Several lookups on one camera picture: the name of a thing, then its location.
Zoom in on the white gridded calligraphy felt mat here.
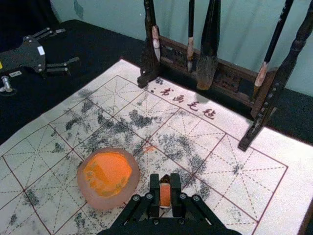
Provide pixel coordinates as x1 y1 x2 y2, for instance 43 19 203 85
0 57 313 235

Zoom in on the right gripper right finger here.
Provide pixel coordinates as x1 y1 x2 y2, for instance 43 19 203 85
170 172 225 228

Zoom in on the black table cloth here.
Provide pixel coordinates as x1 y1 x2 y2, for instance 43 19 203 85
0 19 313 145

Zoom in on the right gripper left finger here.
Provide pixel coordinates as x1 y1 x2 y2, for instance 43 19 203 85
112 173 161 228

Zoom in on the silver cable plug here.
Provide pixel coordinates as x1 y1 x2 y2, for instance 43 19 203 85
0 75 17 94

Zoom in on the dark wooden brush rack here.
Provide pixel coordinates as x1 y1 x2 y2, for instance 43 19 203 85
136 0 313 151

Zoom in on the round dish of orange paste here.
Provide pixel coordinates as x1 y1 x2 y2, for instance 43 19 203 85
76 147 141 210

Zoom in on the long brush with pale ferrule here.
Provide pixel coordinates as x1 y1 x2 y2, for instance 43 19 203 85
252 0 294 99

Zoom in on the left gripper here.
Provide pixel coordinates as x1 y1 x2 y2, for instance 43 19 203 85
0 27 82 76

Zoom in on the thin brush with white ferrule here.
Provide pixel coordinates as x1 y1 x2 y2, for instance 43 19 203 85
186 0 197 72

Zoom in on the stone seal with orange label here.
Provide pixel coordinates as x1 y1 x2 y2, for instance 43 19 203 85
158 174 172 209

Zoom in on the brush with pale pink tip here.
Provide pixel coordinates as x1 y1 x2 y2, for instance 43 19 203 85
146 0 162 63

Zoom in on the large brush with dark bristles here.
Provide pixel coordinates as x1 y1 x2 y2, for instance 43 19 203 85
195 0 221 90

